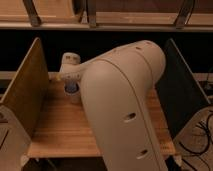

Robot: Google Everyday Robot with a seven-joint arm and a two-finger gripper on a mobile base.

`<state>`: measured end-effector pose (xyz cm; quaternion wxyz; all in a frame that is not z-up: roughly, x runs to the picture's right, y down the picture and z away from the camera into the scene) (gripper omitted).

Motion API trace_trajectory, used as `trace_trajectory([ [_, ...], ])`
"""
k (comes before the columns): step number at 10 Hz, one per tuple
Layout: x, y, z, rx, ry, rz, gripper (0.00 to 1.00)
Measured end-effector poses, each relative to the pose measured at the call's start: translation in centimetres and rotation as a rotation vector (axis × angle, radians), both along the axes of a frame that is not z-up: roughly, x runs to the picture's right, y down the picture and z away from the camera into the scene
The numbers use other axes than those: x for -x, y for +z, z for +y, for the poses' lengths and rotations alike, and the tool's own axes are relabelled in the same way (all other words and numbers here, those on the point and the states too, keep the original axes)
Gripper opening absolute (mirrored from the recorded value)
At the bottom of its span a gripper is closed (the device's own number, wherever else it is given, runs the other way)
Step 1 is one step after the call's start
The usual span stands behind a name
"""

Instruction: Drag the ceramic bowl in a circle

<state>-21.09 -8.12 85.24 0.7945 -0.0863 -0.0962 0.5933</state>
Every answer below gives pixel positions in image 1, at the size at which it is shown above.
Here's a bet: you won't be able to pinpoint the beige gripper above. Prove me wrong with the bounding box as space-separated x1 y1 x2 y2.
58 52 88 82

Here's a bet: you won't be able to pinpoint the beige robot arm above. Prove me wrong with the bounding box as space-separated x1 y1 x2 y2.
59 40 168 171

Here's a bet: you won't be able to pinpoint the beige cup with blue cloth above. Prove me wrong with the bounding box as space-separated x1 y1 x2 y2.
64 82 81 104

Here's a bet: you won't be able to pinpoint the left wooden side panel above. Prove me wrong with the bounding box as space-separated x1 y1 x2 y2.
0 38 49 139

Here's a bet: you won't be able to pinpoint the wooden shelf with brackets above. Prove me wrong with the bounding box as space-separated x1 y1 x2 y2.
0 0 213 32

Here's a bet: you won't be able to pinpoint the right dark side panel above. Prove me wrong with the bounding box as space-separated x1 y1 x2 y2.
156 38 210 138

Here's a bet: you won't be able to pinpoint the black cables on floor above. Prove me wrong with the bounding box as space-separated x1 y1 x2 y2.
178 109 213 171

